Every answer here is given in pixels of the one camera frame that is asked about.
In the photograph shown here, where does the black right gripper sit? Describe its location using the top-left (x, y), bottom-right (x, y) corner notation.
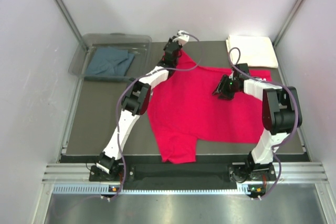
top-left (212, 74), bottom-right (239, 101)

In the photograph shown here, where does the pink t shirt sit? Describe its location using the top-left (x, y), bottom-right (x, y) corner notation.
top-left (146, 52), bottom-right (264, 164)

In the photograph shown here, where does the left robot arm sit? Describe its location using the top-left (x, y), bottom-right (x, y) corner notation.
top-left (96, 31), bottom-right (190, 180)

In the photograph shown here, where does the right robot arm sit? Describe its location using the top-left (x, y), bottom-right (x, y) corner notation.
top-left (212, 63), bottom-right (302, 180)

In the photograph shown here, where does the folded white t shirt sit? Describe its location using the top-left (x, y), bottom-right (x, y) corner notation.
top-left (226, 35), bottom-right (278, 69)

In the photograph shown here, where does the clear plastic bin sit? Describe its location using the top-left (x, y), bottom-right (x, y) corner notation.
top-left (68, 33), bottom-right (152, 82)

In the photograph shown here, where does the grey-blue t shirt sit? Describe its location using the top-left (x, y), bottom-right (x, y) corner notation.
top-left (85, 47), bottom-right (135, 77)

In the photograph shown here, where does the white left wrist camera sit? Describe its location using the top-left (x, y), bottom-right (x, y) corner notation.
top-left (173, 30), bottom-right (190, 46)

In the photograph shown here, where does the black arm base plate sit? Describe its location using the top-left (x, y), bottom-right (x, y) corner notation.
top-left (89, 155), bottom-right (276, 183)

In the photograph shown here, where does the grey slotted cable duct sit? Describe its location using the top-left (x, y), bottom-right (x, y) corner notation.
top-left (52, 184), bottom-right (263, 196)

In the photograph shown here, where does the right aluminium corner post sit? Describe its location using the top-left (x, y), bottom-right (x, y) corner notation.
top-left (272, 0), bottom-right (322, 47)

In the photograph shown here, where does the aluminium corner post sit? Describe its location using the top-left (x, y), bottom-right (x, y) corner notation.
top-left (272, 0), bottom-right (322, 47)
top-left (54, 0), bottom-right (89, 51)

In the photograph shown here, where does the left aluminium corner post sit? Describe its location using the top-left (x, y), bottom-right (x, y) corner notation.
top-left (54, 0), bottom-right (89, 51)

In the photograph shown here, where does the aluminium frame rail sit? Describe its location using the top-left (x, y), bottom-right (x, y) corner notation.
top-left (42, 162), bottom-right (328, 184)

